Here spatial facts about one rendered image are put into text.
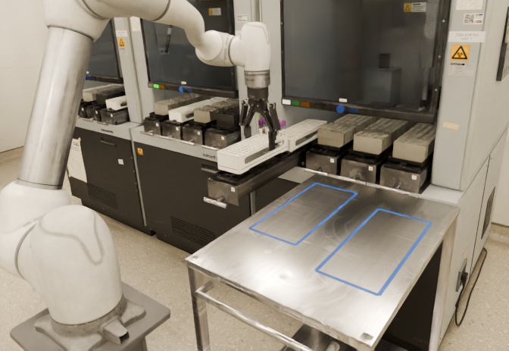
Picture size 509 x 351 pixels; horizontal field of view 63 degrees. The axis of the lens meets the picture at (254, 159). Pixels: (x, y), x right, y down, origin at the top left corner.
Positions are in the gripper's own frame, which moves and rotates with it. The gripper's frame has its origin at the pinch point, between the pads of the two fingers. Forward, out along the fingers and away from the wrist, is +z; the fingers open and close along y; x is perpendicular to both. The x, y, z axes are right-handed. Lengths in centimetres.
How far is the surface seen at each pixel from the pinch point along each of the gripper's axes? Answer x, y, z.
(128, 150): 19, -111, 29
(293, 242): -41, 41, 7
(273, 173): -1.1, 6.6, 10.6
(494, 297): 80, 75, 89
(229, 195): -21.7, 3.1, 12.3
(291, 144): 14.0, 4.9, 4.3
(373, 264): -40, 60, 7
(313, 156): 18.4, 12.1, 9.3
